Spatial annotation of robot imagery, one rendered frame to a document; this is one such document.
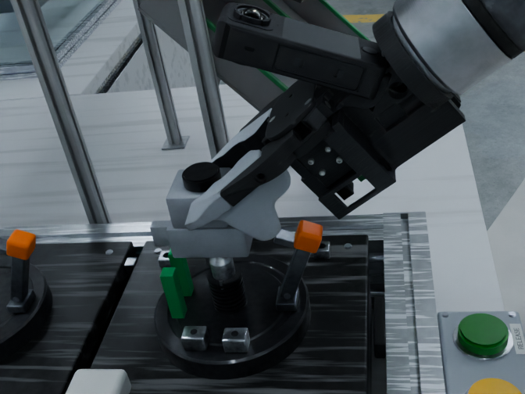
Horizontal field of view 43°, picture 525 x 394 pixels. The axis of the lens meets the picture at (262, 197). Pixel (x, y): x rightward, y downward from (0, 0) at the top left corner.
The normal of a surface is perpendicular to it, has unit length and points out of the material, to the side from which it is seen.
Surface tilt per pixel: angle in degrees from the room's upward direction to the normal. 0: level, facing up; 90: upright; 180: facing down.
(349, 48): 23
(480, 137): 0
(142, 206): 0
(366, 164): 90
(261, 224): 85
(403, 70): 75
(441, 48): 81
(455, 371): 0
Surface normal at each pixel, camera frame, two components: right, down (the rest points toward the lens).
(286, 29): 0.26, -0.80
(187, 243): -0.13, 0.57
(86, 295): -0.14, -0.82
